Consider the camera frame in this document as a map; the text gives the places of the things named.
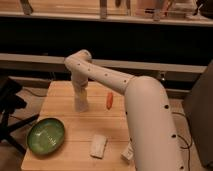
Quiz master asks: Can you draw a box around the white sponge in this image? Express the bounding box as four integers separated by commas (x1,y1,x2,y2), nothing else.
90,134,107,159

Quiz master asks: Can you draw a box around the black cable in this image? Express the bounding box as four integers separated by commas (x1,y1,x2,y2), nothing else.
171,111,194,171

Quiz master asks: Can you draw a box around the white ceramic cup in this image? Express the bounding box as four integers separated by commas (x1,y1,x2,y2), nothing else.
74,100,89,112

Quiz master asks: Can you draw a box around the orange carrot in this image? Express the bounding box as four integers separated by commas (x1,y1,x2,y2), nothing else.
106,92,113,110

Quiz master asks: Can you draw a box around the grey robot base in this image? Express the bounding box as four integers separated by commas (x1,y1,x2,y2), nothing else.
182,60,213,170

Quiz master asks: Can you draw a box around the black chair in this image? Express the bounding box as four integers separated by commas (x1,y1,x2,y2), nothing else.
0,75,39,154

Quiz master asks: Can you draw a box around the white plastic bottle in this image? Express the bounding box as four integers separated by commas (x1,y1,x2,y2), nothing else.
121,144,133,163

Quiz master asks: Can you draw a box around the green bowl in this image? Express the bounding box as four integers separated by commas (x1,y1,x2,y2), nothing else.
26,118,65,156

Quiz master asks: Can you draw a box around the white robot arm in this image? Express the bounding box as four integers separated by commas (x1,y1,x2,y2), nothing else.
64,50,185,171

